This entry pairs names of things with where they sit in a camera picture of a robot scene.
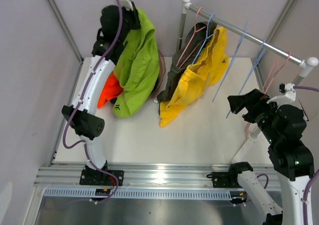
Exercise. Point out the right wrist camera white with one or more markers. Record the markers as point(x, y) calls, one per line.
point(286, 97)

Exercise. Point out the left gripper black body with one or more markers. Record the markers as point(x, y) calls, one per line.
point(130, 21)

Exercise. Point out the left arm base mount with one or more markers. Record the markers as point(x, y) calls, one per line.
point(93, 177)

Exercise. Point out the navy blue shorts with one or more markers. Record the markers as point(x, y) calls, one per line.
point(114, 101)

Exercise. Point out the white metal clothes rack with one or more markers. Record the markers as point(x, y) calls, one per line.
point(306, 66)

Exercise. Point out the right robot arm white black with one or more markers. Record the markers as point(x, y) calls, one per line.
point(282, 124)

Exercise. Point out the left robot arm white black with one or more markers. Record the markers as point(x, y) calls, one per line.
point(116, 23)

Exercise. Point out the lime green shorts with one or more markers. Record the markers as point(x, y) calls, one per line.
point(137, 68)

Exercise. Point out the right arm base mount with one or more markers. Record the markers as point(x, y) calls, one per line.
point(223, 180)

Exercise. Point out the olive grey shorts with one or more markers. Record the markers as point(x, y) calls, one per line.
point(197, 38)

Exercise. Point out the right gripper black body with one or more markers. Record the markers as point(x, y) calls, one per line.
point(261, 113)

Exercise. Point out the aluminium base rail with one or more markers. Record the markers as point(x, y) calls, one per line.
point(147, 181)

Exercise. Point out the pink translucent plastic basin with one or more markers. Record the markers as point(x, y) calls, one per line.
point(162, 72)

